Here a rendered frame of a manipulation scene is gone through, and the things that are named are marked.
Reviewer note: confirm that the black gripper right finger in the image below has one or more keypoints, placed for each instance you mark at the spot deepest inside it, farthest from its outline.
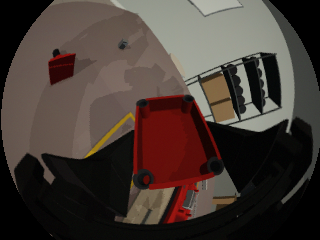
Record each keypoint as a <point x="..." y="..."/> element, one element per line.
<point x="243" y="152"/>

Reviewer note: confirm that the beige flat base plate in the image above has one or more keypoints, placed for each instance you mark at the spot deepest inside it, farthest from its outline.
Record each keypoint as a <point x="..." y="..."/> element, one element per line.
<point x="148" y="206"/>

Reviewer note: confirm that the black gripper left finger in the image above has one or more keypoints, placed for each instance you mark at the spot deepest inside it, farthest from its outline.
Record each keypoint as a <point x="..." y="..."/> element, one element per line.
<point x="106" y="175"/>

